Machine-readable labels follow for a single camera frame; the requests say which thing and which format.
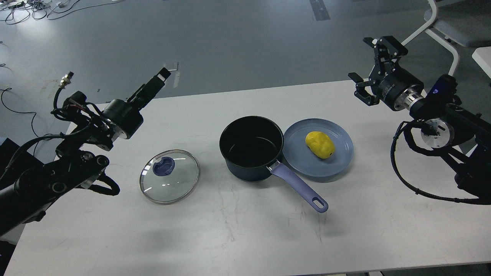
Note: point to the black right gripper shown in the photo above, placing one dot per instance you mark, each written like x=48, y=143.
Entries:
x=395, y=80

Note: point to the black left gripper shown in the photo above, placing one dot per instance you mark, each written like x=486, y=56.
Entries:
x=125, y=116

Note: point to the glass pot lid blue knob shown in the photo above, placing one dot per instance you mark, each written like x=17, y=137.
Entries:
x=169, y=177

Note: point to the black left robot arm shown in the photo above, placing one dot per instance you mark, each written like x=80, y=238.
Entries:
x=45, y=168

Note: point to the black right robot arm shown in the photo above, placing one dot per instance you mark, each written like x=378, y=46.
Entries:
x=440, y=127

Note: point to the white office chair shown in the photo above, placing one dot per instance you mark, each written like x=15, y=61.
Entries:
x=466, y=23

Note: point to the white table corner right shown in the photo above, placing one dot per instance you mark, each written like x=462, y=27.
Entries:
x=482, y=56

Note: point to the blue-grey plate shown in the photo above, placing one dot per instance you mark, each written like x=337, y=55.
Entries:
x=302, y=160

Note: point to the black box at left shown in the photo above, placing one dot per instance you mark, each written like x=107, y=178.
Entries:
x=9, y=153

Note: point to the dark blue saucepan purple handle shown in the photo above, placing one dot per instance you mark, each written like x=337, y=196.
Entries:
x=252, y=148

